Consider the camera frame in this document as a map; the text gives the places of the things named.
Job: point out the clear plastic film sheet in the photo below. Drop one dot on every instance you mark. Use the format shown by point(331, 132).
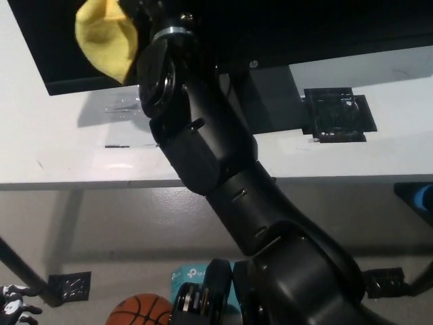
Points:
point(111, 135)

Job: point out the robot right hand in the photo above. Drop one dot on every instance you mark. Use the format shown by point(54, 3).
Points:
point(149, 11)

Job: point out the black tape floor mark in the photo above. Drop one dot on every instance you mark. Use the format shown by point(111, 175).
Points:
point(387, 282)
point(72, 286)

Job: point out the thin black tape strip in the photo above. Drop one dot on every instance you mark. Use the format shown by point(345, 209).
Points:
point(116, 146)

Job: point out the blue round object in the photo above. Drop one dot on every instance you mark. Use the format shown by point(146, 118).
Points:
point(425, 198)

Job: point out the teal tp-link box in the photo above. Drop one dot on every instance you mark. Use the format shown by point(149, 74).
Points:
point(189, 276)

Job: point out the black flat case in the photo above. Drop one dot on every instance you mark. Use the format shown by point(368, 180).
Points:
point(406, 191)

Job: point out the black HP monitor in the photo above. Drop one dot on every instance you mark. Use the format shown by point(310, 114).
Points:
point(304, 27)

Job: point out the orange basketball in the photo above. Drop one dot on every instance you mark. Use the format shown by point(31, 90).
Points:
point(138, 311)

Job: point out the yellow microfiber cloth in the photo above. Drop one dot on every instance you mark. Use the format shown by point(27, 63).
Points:
point(101, 40)

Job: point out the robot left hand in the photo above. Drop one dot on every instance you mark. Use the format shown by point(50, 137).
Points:
point(11, 304)

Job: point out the black plastic tray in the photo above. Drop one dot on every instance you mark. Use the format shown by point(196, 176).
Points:
point(338, 115)

